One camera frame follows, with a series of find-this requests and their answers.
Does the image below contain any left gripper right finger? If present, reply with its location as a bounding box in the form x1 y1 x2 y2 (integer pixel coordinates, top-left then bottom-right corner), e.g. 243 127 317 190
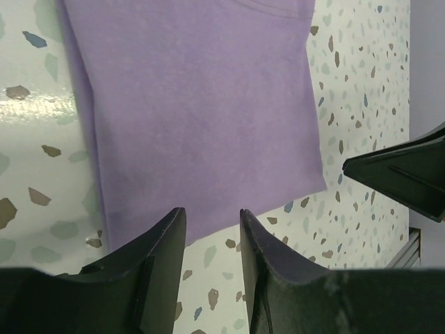
240 209 444 334

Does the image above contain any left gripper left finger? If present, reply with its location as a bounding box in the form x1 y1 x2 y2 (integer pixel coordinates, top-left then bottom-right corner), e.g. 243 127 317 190
1 208 186 333

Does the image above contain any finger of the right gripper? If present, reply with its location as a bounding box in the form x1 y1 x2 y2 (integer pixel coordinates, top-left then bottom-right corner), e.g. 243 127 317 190
342 124 444 222

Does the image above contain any purple t shirt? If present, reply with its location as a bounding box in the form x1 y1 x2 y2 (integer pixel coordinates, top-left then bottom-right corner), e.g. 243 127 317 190
58 1 326 250

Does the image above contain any aluminium frame rail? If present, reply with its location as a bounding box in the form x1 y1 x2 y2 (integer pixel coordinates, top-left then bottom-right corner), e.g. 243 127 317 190
387 228 421 269

